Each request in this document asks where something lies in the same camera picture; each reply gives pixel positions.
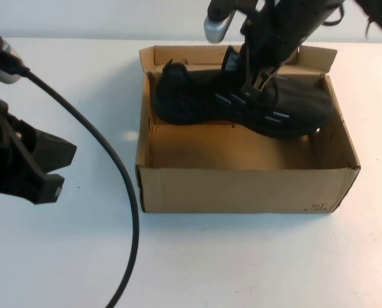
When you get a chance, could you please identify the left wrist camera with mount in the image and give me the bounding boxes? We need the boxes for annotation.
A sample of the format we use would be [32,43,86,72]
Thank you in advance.
[0,27,31,85]

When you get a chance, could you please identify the brown cardboard shoe box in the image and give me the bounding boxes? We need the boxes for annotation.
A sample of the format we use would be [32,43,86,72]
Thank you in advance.
[135,44,361,214]

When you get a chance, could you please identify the black flat ribbon cable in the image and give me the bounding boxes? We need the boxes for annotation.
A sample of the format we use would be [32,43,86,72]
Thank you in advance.
[321,0,347,29]

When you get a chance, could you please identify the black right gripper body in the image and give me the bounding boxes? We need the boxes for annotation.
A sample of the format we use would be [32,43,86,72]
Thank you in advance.
[240,0,340,75]

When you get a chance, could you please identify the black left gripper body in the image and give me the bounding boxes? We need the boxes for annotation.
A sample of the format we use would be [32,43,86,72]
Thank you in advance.
[0,94,48,206]

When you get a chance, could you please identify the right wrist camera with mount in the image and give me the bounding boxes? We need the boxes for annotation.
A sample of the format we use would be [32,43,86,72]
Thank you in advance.
[203,0,236,44]

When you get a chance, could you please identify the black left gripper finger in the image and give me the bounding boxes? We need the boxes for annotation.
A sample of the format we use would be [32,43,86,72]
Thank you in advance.
[19,120,78,175]
[33,173,66,206]

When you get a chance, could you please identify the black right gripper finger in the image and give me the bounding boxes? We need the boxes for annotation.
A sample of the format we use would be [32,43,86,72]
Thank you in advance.
[244,68,280,98]
[220,44,244,74]

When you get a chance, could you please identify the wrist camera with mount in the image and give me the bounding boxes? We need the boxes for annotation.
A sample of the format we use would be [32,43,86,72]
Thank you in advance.
[0,27,31,85]
[203,0,236,44]

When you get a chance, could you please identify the thick black round cable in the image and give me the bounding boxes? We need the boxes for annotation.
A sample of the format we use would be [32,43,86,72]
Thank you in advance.
[4,53,142,308]

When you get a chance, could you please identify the black sneaker with white stripes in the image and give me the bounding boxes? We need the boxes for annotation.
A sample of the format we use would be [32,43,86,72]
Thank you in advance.
[152,58,335,139]

